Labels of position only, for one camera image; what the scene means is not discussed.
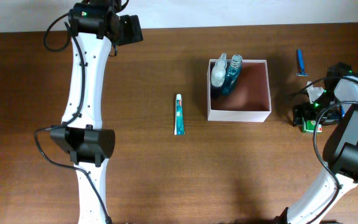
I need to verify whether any green toothpaste tube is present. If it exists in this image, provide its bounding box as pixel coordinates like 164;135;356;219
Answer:
174;94;185;135

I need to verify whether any blue white toothbrush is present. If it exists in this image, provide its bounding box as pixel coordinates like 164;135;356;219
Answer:
339;106;346;118

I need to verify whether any blue mouthwash bottle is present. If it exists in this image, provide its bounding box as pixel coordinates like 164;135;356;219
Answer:
222;54;242;95

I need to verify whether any green soap bar box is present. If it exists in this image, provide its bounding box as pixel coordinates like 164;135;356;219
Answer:
302;119;322;133

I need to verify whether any pink open cardboard box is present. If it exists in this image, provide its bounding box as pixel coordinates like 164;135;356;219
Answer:
206;59;272;123

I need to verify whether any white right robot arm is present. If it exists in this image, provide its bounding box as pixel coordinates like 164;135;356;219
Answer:
273;63;358;224

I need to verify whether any blue disposable razor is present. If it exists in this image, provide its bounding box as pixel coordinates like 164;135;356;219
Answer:
296;49;308;77

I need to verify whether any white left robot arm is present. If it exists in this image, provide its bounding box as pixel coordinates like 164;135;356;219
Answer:
49;0;143;223

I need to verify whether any purple foam soap dispenser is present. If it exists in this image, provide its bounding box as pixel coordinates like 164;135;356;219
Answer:
211;53;227;99

